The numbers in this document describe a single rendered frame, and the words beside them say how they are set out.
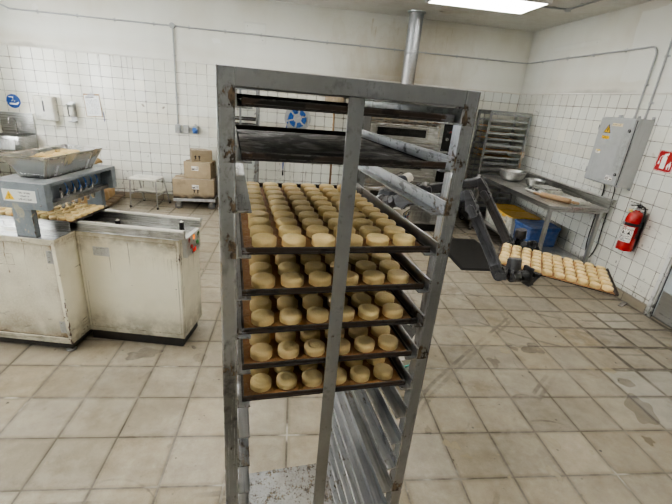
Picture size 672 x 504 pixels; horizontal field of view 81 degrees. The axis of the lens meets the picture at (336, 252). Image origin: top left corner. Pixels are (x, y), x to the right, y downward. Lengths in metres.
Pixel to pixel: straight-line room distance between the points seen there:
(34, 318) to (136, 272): 0.73
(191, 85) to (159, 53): 0.58
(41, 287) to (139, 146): 4.25
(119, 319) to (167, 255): 0.66
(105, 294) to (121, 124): 4.31
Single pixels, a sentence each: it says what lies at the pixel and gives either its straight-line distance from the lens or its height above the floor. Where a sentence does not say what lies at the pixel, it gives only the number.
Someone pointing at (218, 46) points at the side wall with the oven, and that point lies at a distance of 6.73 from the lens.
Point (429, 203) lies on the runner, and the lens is 0.91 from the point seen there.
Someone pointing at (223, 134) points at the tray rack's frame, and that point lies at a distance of 0.72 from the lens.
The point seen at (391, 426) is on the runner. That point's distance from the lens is 1.21.
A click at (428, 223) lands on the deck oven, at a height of 0.14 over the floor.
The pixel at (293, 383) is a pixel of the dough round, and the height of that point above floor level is 1.15.
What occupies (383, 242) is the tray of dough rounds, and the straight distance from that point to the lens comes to 0.86.
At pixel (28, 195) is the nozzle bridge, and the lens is 2.95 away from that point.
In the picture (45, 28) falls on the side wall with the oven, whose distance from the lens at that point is 7.49.
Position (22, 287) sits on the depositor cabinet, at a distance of 3.27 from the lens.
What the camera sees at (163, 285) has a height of 0.50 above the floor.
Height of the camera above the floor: 1.78
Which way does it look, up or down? 21 degrees down
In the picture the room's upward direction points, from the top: 5 degrees clockwise
